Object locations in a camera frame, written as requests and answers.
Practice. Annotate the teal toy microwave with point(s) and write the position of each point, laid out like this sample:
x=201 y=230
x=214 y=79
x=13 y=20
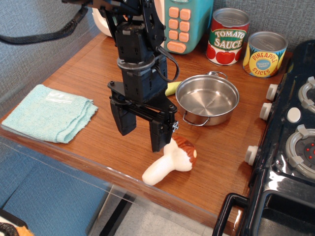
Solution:
x=182 y=24

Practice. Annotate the light blue folded cloth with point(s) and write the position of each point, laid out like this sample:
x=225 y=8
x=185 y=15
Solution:
x=50 y=115

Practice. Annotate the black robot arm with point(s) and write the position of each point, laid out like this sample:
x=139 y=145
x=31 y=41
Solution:
x=138 y=34

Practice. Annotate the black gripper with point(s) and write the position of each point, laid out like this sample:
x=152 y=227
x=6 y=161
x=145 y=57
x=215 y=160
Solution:
x=142 y=94

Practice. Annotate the tomato sauce can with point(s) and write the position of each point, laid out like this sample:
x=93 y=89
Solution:
x=229 y=27

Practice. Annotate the stainless steel pot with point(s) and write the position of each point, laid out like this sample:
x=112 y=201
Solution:
x=207 y=100

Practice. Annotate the green handled metal spoon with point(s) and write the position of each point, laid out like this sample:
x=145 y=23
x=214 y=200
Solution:
x=171 y=88

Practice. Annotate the orange furry object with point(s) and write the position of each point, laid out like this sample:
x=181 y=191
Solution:
x=11 y=225

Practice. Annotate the toy mushroom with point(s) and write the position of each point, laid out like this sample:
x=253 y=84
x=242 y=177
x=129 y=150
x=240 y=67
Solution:
x=178 y=155

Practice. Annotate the pineapple slices can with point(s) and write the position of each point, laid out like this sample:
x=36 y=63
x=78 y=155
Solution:
x=264 y=53

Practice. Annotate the black toy stove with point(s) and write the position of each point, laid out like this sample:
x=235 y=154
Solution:
x=281 y=201

